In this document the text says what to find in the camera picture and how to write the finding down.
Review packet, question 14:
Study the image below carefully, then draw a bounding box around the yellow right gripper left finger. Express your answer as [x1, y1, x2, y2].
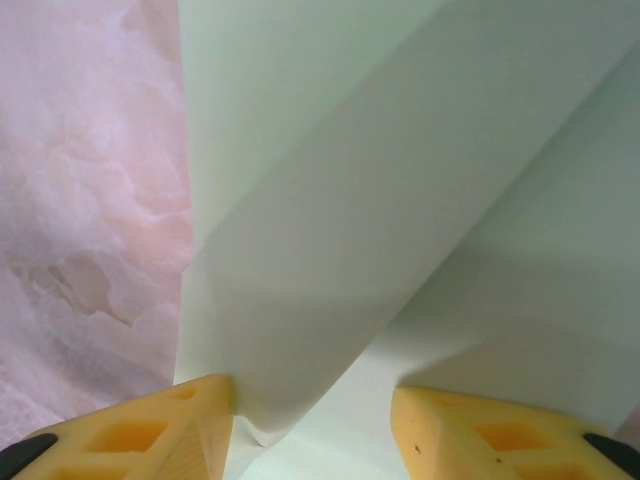
[0, 372, 236, 480]

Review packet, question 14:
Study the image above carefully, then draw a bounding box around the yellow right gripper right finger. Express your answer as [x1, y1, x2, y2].
[391, 385, 640, 480]

